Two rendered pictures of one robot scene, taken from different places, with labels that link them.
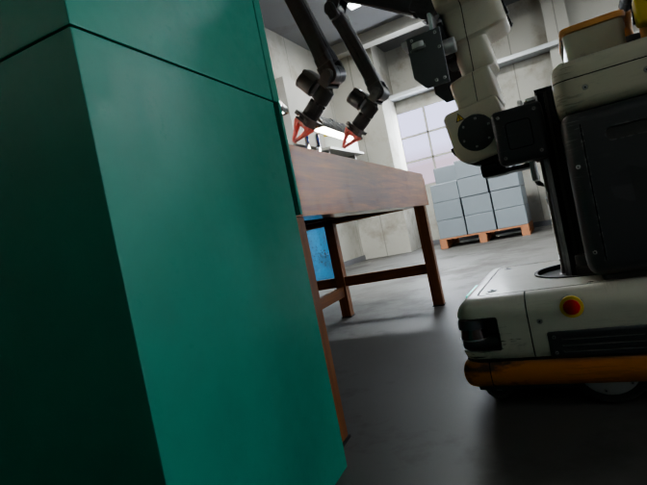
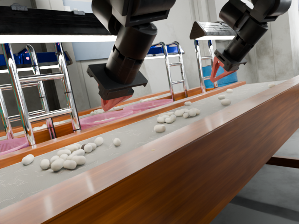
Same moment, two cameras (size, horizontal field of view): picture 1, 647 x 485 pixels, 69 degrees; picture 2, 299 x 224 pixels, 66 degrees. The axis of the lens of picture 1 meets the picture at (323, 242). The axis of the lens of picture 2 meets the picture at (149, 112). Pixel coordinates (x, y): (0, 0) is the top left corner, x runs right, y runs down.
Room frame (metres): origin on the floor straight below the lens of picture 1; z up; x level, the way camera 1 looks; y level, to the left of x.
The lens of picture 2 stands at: (1.19, -0.25, 0.90)
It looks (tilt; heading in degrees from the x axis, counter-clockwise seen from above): 8 degrees down; 23
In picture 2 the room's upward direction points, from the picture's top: 10 degrees counter-clockwise
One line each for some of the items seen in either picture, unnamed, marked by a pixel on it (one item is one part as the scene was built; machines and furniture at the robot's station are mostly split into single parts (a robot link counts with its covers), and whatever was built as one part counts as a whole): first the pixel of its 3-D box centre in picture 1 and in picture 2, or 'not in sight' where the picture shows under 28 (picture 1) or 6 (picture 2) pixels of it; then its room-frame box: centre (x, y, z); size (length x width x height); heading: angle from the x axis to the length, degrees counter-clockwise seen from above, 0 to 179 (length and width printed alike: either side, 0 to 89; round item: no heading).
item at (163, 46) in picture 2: not in sight; (167, 75); (2.76, 0.24, 0.90); 0.20 x 0.19 x 0.45; 157
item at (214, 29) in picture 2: (337, 128); (227, 30); (2.56, -0.20, 1.08); 0.62 x 0.08 x 0.07; 157
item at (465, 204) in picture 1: (479, 199); not in sight; (6.91, -2.37, 0.60); 1.20 x 0.80 x 1.19; 62
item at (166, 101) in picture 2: not in sight; (149, 112); (2.29, 0.23, 0.72); 0.27 x 0.27 x 0.10
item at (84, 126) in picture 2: not in sight; (105, 126); (2.03, 0.34, 0.72); 0.27 x 0.27 x 0.10
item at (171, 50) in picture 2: not in sight; (154, 52); (2.78, 0.32, 1.08); 0.62 x 0.08 x 0.07; 157
